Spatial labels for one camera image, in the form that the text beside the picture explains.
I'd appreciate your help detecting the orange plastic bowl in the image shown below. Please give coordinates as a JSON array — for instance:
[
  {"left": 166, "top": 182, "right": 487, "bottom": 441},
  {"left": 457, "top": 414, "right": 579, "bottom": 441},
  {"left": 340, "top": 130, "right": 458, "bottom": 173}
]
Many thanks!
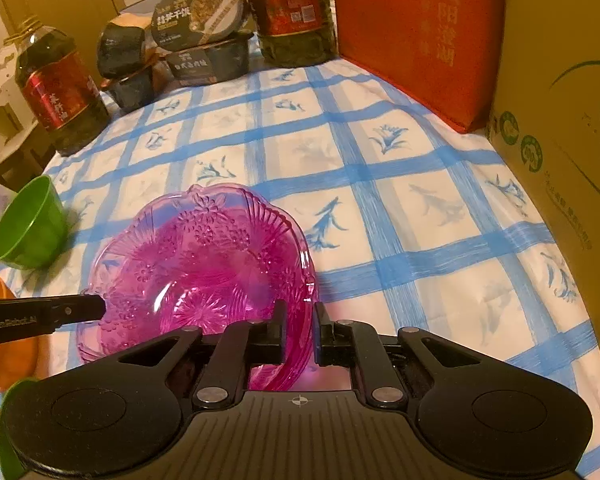
[{"left": 0, "top": 278, "right": 38, "bottom": 391}]

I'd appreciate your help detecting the large pink plastic plate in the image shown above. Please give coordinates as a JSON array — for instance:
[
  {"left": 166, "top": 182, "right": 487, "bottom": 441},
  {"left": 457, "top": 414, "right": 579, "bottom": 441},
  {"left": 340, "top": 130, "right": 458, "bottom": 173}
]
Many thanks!
[{"left": 76, "top": 184, "right": 318, "bottom": 391}]

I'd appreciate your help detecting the blue white checkered tablecloth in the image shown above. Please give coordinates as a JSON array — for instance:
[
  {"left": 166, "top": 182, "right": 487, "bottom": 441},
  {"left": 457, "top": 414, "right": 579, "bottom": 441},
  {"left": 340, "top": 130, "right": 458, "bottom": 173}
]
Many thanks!
[{"left": 0, "top": 61, "right": 600, "bottom": 479}]

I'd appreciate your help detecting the white shelf unit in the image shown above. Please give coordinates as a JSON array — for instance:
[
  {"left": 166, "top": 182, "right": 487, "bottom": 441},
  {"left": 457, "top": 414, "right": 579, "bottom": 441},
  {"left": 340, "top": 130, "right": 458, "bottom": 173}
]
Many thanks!
[{"left": 0, "top": 44, "right": 55, "bottom": 191}]

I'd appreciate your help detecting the oil jug at table edge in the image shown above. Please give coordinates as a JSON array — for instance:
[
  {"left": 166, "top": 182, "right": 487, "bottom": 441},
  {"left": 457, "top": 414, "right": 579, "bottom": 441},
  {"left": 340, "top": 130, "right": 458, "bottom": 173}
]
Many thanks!
[{"left": 15, "top": 15, "right": 110, "bottom": 157}]

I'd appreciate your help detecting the dark container under round one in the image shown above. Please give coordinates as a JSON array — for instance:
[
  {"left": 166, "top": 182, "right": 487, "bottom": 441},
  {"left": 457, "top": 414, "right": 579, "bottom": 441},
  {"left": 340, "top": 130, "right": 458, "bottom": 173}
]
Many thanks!
[{"left": 100, "top": 58, "right": 172, "bottom": 114}]

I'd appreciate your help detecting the dark instant meal box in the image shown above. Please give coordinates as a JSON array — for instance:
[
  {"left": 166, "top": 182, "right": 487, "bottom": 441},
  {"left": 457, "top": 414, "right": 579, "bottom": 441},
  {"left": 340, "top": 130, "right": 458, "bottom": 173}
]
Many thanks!
[{"left": 164, "top": 30, "right": 253, "bottom": 87}]

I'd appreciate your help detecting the dark round food container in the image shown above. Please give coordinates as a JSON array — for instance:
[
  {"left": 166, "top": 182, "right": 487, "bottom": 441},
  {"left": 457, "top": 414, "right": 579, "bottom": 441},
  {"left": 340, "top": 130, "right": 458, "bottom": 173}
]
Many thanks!
[{"left": 97, "top": 13, "right": 156, "bottom": 79}]

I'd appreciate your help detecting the large cardboard box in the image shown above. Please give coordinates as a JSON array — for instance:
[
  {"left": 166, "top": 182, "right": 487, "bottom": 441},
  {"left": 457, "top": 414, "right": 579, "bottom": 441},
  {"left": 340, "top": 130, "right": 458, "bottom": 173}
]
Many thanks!
[{"left": 489, "top": 0, "right": 600, "bottom": 346}]

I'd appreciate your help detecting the red gift bag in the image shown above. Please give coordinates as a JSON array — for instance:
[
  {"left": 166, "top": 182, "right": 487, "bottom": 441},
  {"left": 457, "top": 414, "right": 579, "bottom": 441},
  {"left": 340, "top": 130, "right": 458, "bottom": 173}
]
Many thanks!
[{"left": 335, "top": 0, "right": 505, "bottom": 133}]

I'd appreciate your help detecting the round instant rice bowl lid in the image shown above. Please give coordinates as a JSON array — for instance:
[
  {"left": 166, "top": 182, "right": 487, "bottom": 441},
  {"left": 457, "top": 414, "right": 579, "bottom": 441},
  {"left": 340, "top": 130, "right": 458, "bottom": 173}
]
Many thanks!
[{"left": 151, "top": 0, "right": 248, "bottom": 52}]

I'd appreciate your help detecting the oil jug beside red bag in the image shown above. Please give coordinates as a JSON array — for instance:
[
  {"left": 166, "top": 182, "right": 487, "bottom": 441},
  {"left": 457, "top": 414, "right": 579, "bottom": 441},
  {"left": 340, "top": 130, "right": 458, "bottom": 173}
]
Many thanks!
[{"left": 248, "top": 0, "right": 337, "bottom": 68}]

